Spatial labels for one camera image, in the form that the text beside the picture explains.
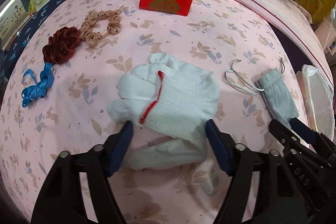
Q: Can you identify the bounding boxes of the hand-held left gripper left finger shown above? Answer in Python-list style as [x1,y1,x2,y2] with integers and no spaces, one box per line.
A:
[31,120,134,224]

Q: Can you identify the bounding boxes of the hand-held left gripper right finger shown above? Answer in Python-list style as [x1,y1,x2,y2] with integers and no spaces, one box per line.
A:
[205,119,306,224]

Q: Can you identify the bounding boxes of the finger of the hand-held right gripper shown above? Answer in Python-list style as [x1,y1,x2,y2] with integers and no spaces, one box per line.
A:
[289,117,336,159]
[268,118,324,170]

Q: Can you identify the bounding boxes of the trash bin with white bag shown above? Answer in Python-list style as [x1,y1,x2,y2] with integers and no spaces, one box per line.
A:
[297,64,335,140]

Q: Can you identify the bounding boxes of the grey drawstring pouch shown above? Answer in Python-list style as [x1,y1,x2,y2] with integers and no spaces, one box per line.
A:
[225,57,300,123]

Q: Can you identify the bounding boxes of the white knit glove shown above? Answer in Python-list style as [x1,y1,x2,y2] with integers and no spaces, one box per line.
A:
[107,53,221,141]
[128,137,208,170]

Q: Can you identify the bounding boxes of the blue ribbon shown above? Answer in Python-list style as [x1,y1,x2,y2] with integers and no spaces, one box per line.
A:
[21,63,55,108]

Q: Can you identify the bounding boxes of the pink and white appliance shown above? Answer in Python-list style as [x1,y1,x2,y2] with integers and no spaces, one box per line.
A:
[314,18,336,56]

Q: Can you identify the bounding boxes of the pink leaf-print tablecloth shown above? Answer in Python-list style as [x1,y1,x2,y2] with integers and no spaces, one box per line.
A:
[0,0,313,224]

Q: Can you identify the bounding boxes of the dark red velvet scrunchie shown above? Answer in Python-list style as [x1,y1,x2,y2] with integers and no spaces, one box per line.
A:
[42,27,82,65]

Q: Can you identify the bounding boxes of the beige dotted scrunchie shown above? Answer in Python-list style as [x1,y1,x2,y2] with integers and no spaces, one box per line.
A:
[79,9,122,46]

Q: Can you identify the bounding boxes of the small green box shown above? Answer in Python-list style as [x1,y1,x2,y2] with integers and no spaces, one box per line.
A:
[28,0,50,13]

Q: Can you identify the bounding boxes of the white card on wooden stand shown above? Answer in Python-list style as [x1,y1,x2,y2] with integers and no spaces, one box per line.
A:
[0,0,29,47]

